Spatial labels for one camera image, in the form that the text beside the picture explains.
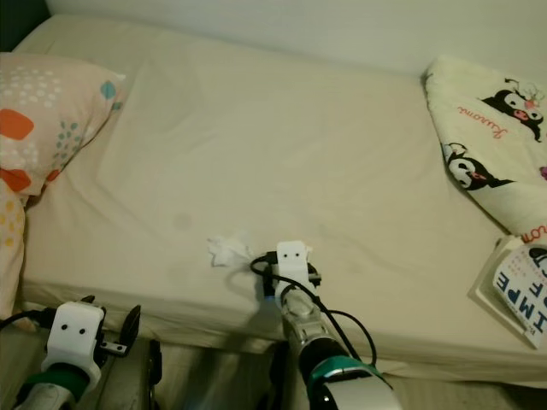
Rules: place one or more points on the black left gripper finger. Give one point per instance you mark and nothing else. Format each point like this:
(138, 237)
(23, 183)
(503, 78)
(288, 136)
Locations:
(132, 325)

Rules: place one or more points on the white tissue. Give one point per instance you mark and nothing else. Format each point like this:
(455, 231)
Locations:
(226, 250)

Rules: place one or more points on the pink pillow with orange print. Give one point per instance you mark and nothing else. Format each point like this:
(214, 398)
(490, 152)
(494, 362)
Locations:
(34, 111)

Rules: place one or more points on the white book with blue letters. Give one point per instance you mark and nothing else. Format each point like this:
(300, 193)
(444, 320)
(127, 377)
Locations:
(517, 295)

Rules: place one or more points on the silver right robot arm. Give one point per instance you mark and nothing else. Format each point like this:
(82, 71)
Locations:
(350, 389)

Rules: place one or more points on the dark robot left leg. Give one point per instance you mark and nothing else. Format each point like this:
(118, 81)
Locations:
(154, 363)

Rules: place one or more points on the cream sheeted bed mattress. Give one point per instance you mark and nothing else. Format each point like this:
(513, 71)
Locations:
(265, 154)

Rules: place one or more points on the cream cartoon print comforter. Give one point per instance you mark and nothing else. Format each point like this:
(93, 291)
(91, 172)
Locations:
(496, 171)

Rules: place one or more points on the teal padded headboard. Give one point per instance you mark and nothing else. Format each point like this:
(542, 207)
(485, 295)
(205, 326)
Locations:
(17, 10)

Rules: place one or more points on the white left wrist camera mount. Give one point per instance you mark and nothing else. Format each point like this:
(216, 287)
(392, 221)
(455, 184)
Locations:
(77, 333)

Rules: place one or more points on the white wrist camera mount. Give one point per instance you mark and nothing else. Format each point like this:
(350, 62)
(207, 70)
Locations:
(292, 256)
(77, 333)

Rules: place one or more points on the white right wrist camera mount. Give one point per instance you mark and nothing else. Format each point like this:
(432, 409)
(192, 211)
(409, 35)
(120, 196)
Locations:
(292, 256)

